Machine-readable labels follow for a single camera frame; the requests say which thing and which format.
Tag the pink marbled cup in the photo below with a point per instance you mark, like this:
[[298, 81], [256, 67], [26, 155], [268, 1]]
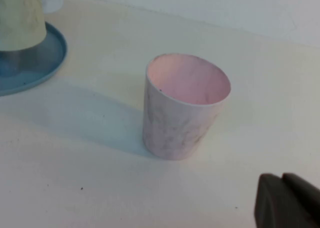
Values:
[[175, 133]]

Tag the green marbled cup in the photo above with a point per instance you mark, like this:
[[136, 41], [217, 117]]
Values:
[[20, 18]]

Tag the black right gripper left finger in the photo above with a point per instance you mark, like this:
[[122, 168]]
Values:
[[270, 205]]

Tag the light blue cup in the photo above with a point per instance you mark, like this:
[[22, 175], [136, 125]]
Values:
[[53, 0]]

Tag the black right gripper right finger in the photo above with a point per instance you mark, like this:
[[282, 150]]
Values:
[[305, 190]]

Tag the blue cup stand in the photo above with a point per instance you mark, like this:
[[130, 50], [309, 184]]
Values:
[[50, 70]]

